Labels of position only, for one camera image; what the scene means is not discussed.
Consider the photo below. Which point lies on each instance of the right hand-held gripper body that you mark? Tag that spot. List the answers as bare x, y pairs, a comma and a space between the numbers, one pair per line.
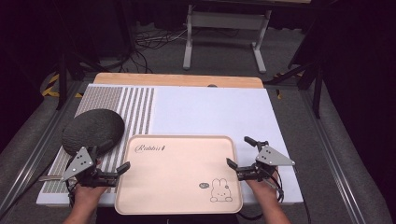
270, 157

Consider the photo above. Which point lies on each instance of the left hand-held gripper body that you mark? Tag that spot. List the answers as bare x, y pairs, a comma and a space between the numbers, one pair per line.
78, 163

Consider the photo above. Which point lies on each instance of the pink tray with rabbit print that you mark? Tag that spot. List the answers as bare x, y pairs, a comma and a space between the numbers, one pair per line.
177, 177

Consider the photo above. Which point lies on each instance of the person's left hand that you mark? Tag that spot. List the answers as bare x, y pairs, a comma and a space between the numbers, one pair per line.
88, 192

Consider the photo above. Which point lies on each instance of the person's right hand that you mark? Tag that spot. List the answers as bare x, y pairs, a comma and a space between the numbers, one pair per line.
263, 188

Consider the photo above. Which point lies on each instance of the dark grey round woven mat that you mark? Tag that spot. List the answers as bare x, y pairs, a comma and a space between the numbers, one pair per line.
93, 129

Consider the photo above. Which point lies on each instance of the white mat with grey stripes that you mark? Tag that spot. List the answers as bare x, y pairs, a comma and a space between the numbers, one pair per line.
205, 112

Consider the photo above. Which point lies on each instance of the black metal stand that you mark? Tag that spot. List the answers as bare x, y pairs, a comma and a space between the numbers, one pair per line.
63, 77
311, 77

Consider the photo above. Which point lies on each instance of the yellow and black floor tape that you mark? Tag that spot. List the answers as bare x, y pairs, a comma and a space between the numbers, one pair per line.
49, 87

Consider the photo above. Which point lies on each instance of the wooden table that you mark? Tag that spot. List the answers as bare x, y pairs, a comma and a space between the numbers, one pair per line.
174, 80

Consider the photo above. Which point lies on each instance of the white metal stand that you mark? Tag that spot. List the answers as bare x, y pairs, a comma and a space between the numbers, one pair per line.
224, 21

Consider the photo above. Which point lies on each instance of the grey metal floor rail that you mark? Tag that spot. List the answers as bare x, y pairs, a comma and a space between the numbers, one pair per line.
34, 152
336, 161

